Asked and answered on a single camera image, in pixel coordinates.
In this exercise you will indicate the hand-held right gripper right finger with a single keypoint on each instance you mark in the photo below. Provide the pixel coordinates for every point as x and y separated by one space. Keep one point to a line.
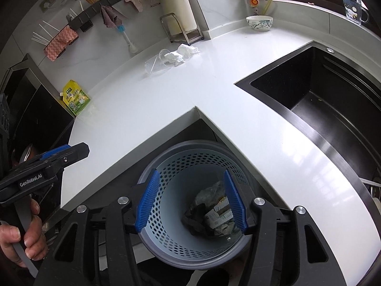
236 204

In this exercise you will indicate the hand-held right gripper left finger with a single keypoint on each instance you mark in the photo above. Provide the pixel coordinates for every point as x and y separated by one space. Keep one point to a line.
147 205

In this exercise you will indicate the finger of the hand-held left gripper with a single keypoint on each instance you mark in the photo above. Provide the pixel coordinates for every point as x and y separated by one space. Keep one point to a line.
55 151
73 153

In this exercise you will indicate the grey perforated trash bin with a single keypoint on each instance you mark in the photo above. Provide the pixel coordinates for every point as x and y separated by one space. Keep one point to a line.
166 214

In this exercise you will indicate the white toothbrush package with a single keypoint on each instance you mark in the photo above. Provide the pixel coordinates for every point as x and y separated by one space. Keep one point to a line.
215 219

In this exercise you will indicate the person's left hand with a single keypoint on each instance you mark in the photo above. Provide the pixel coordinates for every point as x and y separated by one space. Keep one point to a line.
35 241

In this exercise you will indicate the black stove top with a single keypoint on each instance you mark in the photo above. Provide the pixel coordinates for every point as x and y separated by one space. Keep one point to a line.
32 110

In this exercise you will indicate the yellow seasoning pouch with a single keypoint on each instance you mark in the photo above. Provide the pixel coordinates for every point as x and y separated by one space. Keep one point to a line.
74 96

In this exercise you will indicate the pink wavy dishcloth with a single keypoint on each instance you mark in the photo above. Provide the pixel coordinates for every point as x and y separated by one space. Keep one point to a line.
61 43

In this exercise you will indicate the bundle of white sticks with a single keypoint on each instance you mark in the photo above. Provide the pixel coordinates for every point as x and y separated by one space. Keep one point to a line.
38 39

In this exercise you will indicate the clear plastic cup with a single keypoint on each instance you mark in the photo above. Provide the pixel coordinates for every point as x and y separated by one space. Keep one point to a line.
157 64

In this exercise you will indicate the white bottle brush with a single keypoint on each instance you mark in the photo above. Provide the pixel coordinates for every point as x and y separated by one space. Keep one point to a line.
126 37

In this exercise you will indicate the black sink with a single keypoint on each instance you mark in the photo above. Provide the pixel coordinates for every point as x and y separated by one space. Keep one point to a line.
327 110

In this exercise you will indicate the brownish hanging cloth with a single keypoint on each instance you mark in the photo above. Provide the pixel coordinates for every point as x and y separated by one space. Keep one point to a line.
110 16

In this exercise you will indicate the crumpled white tissue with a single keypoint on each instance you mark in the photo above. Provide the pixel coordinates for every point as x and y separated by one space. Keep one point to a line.
181 54

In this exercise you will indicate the metal board rack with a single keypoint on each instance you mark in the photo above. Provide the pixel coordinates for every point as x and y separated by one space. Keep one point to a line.
190 37

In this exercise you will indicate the white patterned bowl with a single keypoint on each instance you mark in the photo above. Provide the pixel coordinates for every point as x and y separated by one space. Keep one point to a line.
259 23

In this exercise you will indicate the white cutting board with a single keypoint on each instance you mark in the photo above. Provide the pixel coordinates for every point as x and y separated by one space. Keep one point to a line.
178 3

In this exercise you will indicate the grey wall socket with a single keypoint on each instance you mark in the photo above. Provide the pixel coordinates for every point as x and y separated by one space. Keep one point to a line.
47 4

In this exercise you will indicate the black wall hook rail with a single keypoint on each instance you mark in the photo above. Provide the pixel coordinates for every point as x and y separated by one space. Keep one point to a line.
98 7

